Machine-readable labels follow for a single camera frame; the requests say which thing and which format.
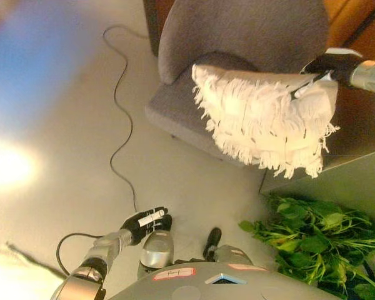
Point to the blank red-bordered white label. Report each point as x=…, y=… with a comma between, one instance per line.
x=247, y=267

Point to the green leafy plant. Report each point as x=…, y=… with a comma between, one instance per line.
x=318, y=247

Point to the silver left robot leg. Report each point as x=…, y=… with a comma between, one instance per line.
x=157, y=250

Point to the gray cabinet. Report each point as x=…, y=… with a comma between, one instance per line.
x=347, y=184

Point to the white fringed pillow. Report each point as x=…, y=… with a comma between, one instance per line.
x=262, y=122

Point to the black right robot foot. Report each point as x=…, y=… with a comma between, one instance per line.
x=214, y=238

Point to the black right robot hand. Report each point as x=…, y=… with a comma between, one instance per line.
x=334, y=64

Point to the silver robot leg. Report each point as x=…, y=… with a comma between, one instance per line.
x=157, y=250
x=234, y=254

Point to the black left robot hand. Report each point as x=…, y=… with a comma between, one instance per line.
x=142, y=223

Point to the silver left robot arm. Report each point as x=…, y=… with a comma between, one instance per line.
x=90, y=262

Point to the gray robot torso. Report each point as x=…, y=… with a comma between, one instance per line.
x=225, y=289

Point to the gray fabric armchair sofa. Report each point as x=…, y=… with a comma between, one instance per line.
x=237, y=34

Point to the silver right robot leg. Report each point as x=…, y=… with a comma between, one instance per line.
x=234, y=254

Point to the handwritten red-bordered white label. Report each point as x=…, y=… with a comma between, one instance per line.
x=175, y=273

